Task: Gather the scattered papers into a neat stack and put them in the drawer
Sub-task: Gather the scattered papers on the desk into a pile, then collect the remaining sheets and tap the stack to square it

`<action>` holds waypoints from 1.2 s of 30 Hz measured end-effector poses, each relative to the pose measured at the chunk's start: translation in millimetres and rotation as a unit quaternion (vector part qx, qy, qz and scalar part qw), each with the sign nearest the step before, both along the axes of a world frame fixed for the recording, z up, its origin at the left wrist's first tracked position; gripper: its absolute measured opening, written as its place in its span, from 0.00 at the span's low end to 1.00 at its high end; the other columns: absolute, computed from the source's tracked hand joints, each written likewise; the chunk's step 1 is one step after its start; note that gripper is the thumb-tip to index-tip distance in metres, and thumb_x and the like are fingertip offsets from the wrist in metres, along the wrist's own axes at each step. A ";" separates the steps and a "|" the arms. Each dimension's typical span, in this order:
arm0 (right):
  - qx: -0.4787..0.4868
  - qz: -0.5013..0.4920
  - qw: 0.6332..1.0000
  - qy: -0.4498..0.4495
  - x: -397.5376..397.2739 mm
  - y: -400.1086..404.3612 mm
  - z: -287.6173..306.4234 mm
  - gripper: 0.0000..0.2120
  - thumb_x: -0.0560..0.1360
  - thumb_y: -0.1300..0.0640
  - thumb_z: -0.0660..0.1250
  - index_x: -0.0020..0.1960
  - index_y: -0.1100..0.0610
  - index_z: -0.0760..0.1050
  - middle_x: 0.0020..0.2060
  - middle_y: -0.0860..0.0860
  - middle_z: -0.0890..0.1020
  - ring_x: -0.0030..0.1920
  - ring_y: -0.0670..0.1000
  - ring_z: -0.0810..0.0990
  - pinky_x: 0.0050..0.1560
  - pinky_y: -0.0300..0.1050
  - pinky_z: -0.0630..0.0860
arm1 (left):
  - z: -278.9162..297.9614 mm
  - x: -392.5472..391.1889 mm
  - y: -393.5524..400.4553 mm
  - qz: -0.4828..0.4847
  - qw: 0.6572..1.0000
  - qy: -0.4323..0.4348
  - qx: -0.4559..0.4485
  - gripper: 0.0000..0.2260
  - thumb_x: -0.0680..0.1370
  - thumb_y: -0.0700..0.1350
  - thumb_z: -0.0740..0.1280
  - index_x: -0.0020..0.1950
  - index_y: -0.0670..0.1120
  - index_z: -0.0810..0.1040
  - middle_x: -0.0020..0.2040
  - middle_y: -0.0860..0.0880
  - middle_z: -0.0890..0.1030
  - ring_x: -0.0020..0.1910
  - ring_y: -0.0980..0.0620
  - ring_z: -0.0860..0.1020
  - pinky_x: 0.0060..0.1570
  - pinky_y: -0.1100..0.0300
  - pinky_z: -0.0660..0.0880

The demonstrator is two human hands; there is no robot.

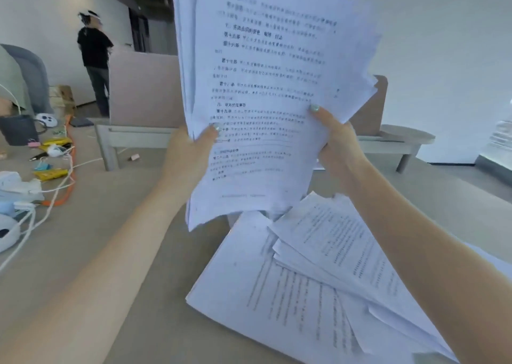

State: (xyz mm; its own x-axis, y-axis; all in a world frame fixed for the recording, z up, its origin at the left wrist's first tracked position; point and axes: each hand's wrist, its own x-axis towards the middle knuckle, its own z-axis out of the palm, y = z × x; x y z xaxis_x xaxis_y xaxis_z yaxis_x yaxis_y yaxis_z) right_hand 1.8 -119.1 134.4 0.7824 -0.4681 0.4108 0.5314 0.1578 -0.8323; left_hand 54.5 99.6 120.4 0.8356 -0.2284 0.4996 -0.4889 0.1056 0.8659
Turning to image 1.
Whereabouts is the person's right hand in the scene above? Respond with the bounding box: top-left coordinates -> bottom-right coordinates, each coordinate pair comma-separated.
310,103 -> 370,186

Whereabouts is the person's left hand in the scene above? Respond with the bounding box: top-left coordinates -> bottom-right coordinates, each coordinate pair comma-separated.
159,123 -> 220,194

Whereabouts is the stack of printed sheets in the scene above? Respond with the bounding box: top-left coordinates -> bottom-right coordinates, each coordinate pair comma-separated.
171,0 -> 382,232

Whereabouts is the person's right forearm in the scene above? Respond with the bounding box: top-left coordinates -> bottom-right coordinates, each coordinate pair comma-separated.
343,161 -> 512,364

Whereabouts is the person's left forearm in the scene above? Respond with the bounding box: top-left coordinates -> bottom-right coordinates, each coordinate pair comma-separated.
0,174 -> 201,364

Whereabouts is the round beige side table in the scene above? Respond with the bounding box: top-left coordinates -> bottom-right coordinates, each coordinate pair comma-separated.
379,124 -> 436,145

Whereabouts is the dark door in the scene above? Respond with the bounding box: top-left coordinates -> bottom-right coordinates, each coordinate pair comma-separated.
128,7 -> 151,53

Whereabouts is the brown cardboard box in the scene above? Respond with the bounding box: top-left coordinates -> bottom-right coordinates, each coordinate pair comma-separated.
49,85 -> 77,117

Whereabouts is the pile of printed papers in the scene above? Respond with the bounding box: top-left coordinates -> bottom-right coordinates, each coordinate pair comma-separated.
185,192 -> 512,364

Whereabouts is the glass display case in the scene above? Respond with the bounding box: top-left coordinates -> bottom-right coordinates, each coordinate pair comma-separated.
475,119 -> 512,176

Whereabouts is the grey armchair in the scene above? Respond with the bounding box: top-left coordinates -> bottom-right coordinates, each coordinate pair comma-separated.
0,43 -> 54,116

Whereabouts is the black bag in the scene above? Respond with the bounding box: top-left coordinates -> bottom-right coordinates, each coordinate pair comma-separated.
0,114 -> 40,147

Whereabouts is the white power strip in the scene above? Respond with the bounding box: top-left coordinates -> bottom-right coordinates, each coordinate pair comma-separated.
0,171 -> 45,204

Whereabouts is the white rounded device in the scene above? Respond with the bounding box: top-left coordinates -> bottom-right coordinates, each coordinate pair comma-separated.
0,213 -> 21,253

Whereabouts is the pink sofa with beige frame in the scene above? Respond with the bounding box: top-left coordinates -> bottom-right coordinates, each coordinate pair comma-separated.
95,47 -> 421,173

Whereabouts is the orange cable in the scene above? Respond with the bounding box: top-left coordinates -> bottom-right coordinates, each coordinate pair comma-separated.
42,114 -> 77,207

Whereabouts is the white cable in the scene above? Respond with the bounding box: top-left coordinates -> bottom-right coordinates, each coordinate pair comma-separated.
0,152 -> 105,274

